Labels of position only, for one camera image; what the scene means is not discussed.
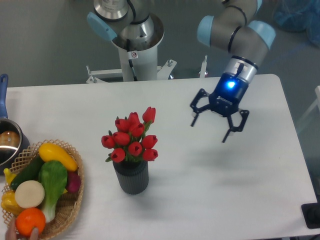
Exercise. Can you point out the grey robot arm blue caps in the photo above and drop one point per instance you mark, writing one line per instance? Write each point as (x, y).
(136, 33)

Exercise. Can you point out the purple red radish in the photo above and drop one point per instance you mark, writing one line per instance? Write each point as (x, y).
(73, 182)

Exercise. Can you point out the orange fruit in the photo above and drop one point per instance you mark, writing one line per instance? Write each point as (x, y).
(29, 219)

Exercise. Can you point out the yellow banana tip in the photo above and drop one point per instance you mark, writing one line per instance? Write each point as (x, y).
(9, 176)

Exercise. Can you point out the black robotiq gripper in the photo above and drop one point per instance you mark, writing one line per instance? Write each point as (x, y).
(228, 96)

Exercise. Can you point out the round beige disc food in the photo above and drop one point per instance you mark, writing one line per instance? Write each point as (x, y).
(29, 194)

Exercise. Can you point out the black device at table edge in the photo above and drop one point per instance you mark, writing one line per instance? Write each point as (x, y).
(311, 214)

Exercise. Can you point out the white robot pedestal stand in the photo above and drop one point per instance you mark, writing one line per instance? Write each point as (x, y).
(135, 66)

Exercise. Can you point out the blue handled saucepan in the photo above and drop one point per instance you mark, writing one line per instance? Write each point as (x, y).
(12, 139)

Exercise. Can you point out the person's hand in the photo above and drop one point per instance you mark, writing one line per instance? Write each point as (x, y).
(12, 234)

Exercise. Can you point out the green bok choy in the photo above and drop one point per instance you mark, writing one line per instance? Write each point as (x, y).
(53, 177)

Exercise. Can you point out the white furniture edge right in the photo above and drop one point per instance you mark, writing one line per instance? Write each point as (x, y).
(311, 113)

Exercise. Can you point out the dark grey ribbed vase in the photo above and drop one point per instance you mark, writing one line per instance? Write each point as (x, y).
(133, 177)

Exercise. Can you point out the red tulip bouquet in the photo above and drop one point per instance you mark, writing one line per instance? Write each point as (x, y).
(130, 143)

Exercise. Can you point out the dark green cucumber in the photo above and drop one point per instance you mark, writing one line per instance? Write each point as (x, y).
(30, 172)

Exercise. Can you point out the yellow squash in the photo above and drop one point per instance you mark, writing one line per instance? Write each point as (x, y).
(52, 152)

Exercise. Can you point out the blue plastic bag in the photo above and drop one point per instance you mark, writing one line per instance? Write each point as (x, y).
(299, 16)

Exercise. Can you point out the woven wicker basket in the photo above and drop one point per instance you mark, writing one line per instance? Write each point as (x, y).
(69, 204)

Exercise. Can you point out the yellow bell pepper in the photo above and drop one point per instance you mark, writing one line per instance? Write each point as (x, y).
(9, 204)

